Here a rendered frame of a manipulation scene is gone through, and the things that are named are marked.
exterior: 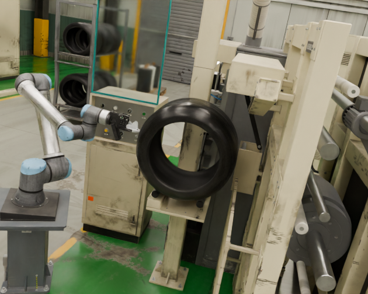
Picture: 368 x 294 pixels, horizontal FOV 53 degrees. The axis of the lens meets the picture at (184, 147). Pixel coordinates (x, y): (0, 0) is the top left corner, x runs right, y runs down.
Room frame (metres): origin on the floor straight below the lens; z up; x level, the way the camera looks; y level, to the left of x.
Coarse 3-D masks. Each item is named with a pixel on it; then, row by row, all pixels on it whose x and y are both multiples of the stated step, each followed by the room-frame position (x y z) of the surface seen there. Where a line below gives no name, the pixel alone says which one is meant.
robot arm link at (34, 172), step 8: (24, 160) 2.16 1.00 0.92; (32, 160) 2.17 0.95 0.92; (40, 160) 2.19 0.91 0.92; (24, 168) 2.09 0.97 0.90; (32, 168) 2.09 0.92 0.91; (40, 168) 2.12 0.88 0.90; (48, 168) 2.19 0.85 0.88; (24, 176) 2.08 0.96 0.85; (32, 176) 2.08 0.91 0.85; (40, 176) 2.12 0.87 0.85; (48, 176) 2.17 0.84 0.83; (24, 184) 2.08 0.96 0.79; (32, 184) 2.08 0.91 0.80; (40, 184) 2.12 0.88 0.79
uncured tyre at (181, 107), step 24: (168, 120) 1.97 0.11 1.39; (192, 120) 1.95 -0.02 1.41; (216, 120) 1.97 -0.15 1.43; (144, 144) 1.99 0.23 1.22; (216, 144) 1.93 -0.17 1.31; (144, 168) 1.99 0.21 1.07; (168, 168) 2.25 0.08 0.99; (216, 168) 2.21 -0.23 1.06; (168, 192) 1.97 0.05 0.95; (192, 192) 1.94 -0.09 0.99
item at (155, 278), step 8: (160, 264) 2.53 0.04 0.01; (152, 272) 2.42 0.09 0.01; (160, 272) 2.43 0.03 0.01; (184, 272) 2.48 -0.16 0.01; (152, 280) 2.33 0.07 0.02; (160, 280) 2.34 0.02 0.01; (168, 280) 2.36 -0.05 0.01; (176, 280) 2.36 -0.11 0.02; (184, 280) 2.39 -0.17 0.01; (176, 288) 2.28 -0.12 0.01
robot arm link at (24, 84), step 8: (16, 80) 2.30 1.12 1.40; (24, 80) 2.29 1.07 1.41; (32, 80) 2.36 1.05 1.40; (16, 88) 2.27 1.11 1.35; (24, 88) 2.26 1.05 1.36; (32, 88) 2.26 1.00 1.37; (32, 96) 2.21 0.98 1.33; (40, 96) 2.21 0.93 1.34; (40, 104) 2.16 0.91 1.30; (48, 104) 2.17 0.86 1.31; (40, 112) 2.16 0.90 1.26; (48, 112) 2.12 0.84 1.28; (56, 112) 2.12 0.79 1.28; (48, 120) 2.11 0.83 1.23; (56, 120) 2.07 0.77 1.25; (64, 120) 2.08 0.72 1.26; (56, 128) 2.07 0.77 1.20; (64, 128) 2.00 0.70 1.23; (72, 128) 2.03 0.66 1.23; (80, 128) 2.08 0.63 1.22; (64, 136) 2.00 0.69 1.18; (72, 136) 2.01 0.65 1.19; (80, 136) 2.06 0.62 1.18
